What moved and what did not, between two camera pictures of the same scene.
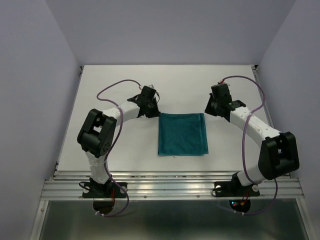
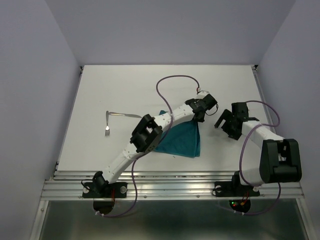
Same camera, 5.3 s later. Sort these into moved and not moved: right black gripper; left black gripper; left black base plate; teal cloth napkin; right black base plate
Moved: teal cloth napkin; left black gripper; right black gripper
Not moved: right black base plate; left black base plate
